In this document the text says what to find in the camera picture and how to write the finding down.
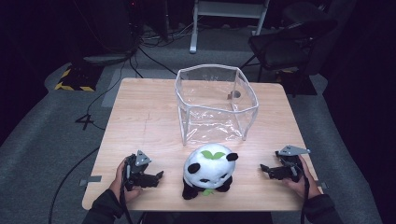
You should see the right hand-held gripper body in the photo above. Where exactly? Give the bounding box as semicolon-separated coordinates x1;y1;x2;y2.
275;145;312;183

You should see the panda plush toy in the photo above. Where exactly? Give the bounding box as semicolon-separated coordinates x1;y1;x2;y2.
181;142;240;201

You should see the right hand-held gripper cable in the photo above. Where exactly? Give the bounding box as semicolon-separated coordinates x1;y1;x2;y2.
289;161;311;224

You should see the clear plastic white-trimmed storage bag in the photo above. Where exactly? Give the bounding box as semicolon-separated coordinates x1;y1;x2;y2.
174;63;261;147

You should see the white metal stand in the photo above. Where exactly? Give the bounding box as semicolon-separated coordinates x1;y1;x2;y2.
189;0;271;55

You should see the grey tape strip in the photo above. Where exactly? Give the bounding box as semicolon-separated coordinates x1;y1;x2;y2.
78;175;103;188

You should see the black yellow striped base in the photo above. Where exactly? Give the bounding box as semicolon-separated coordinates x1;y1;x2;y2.
54;63;105;92

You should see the person's right hand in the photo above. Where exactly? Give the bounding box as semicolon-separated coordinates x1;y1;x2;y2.
281;154;323;200

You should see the thick black floor cable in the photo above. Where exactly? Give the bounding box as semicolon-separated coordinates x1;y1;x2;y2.
48;145;101;224

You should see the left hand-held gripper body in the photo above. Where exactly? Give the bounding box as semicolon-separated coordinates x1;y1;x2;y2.
123;149;158;191

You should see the black chair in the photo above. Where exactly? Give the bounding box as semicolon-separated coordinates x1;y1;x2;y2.
238;1;340;96

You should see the round dark stand base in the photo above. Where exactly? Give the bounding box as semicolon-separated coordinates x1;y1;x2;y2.
81;52;131;67

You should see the tangle of floor cables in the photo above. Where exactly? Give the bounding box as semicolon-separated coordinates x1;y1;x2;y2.
136;18;200;49

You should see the grey floor mat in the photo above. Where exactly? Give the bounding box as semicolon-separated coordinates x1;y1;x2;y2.
100;67;179;109

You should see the left hand-held gripper cable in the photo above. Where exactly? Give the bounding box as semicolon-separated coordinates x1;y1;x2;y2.
119;164;135;224

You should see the thin black floor cable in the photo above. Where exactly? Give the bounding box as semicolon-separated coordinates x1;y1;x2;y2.
85;60;127;131

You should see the hand-held gripper cable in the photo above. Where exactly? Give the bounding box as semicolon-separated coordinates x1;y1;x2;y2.
119;164;135;224
289;161;311;224

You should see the person's left hand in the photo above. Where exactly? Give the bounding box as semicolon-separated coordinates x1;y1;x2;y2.
108;157;143;203

